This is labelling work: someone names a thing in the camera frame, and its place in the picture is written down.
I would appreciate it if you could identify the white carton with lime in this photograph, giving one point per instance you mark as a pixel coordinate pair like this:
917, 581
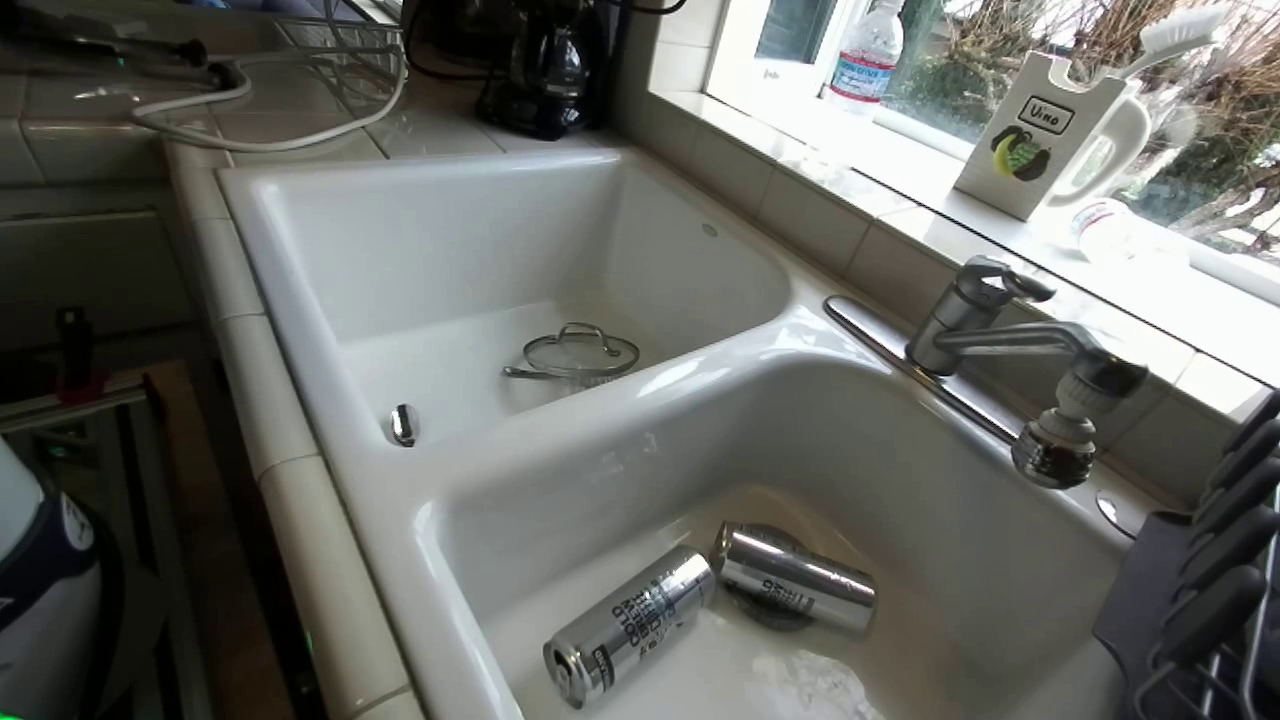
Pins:
1025, 138

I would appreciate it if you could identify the metal drain strainer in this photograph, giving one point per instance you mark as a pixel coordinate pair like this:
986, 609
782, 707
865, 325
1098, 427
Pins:
578, 355

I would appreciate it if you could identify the black dish rack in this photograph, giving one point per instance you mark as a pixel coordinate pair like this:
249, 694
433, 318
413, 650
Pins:
1214, 574

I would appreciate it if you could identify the shiny silver metal cup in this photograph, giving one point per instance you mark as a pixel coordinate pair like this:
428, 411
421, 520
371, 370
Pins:
792, 579

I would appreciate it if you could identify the white and black appliance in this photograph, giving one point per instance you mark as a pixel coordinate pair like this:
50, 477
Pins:
36, 595

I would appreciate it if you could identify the faucet sprayer head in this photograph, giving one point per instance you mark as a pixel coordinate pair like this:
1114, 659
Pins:
1065, 427

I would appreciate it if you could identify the small metal sink plug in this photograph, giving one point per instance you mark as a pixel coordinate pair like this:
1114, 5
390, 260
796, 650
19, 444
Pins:
401, 420

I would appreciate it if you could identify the black coffee maker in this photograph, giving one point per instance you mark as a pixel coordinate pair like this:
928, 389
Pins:
514, 103

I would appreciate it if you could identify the white double basin sink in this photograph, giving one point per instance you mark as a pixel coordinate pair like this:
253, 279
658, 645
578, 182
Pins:
553, 443

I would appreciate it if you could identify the metal cart frame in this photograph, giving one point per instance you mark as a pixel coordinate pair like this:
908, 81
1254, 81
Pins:
142, 533

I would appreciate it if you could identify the silver can with print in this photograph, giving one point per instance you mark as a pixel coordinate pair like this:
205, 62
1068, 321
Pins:
624, 642

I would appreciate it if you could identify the chrome sink faucet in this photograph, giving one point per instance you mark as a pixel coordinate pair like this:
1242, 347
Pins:
975, 325

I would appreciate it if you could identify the clear plastic spray bottle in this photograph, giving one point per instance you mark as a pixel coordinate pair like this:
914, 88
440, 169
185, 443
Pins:
871, 56

